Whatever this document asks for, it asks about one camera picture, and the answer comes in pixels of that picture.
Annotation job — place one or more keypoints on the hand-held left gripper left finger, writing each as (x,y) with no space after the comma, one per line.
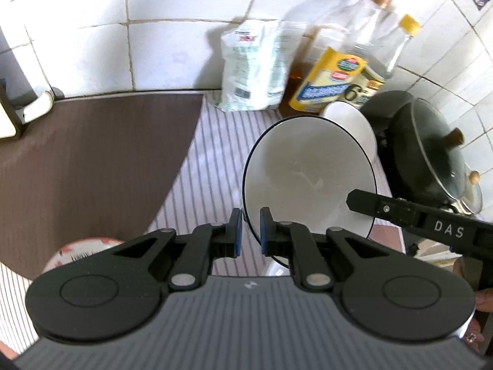
(238,237)

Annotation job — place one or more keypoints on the white cutting board stand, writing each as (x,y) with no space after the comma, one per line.
(38,104)

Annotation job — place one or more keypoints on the purple striped table cover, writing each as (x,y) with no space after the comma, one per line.
(115,154)

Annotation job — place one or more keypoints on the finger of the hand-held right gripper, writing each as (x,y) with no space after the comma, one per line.
(379,208)

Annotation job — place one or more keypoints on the cooking wine bottle yellow label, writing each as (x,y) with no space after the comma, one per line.
(331,73)

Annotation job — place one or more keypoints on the glass wok lid wooden knob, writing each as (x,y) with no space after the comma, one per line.
(435,150)

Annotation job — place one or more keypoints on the clear vinegar bottle yellow cap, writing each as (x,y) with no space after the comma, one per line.
(379,73)

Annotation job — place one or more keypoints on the white ribbed bowl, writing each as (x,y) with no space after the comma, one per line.
(354,123)
(304,169)

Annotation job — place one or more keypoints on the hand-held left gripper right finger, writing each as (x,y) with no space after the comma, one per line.
(264,231)

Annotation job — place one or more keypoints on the person's right hand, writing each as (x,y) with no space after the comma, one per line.
(485,298)

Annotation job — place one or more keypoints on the white plastic bag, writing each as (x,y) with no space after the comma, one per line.
(254,65)

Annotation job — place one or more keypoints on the cream pot glass lid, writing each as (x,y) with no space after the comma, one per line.
(476,194)

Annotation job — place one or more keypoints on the white plate with rabbit print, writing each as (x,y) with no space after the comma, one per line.
(83,248)

